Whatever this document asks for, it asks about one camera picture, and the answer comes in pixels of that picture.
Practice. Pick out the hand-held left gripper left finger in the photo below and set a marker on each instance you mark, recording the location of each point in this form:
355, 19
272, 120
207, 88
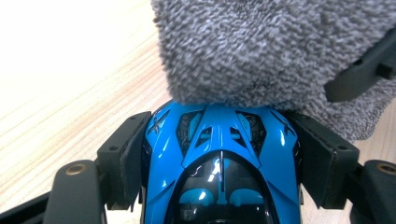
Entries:
120, 155

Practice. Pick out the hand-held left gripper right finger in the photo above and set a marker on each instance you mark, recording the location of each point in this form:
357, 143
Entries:
327, 161

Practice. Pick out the blue toy car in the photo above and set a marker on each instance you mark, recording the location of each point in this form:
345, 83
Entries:
218, 130

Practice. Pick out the grey fuzzy sock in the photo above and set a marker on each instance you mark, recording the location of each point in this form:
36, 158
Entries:
249, 46

